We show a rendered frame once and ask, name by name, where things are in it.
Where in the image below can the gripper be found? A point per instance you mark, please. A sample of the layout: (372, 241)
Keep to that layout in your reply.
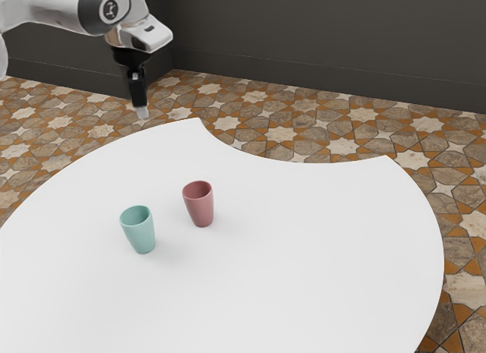
(127, 59)

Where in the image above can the teal cup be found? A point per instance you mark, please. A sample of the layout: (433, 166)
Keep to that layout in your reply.
(138, 230)

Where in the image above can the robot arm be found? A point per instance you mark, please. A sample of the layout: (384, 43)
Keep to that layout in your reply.
(57, 11)

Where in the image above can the pink cup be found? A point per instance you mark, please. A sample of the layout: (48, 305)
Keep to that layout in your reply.
(199, 203)

